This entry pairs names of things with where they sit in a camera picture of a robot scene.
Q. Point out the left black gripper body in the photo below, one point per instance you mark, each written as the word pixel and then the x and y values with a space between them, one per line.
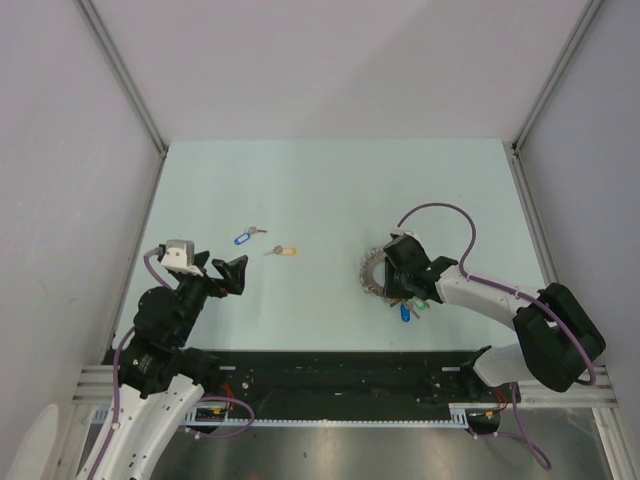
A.
pixel 204 285

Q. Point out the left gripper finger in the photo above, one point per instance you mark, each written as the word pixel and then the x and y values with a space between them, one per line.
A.
pixel 233 275
pixel 199 263

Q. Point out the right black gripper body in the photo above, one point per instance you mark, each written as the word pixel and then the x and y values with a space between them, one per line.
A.
pixel 396 282

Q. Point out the green tag key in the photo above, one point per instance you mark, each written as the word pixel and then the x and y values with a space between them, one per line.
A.
pixel 420 304

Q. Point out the blue tag key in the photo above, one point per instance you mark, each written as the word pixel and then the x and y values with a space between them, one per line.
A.
pixel 247 235
pixel 405 313

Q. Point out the yellow tag key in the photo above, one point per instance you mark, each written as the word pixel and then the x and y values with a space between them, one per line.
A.
pixel 279 250

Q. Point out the metal keyring disc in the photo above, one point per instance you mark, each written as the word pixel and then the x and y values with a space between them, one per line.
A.
pixel 371 273

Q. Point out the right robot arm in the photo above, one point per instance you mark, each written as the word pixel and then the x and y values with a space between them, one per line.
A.
pixel 557 342

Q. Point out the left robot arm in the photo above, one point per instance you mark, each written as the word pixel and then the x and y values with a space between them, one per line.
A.
pixel 156 378

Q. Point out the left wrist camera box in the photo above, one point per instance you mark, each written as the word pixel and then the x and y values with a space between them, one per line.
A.
pixel 178 256

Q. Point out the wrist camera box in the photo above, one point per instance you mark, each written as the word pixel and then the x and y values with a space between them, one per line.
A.
pixel 398 231
pixel 178 256

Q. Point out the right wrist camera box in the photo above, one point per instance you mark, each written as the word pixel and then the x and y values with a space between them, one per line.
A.
pixel 398 231

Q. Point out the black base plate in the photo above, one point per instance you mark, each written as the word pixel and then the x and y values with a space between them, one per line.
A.
pixel 352 386

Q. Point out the grey slotted cable duct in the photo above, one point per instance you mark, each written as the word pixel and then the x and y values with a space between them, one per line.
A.
pixel 456 418

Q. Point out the left aluminium frame post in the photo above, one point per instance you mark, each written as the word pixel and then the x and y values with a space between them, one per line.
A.
pixel 107 46

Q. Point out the aluminium frame post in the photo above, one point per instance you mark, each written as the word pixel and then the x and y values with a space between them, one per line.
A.
pixel 107 46
pixel 568 52

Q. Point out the right aluminium frame post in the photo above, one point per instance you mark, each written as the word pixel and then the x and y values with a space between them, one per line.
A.
pixel 568 52

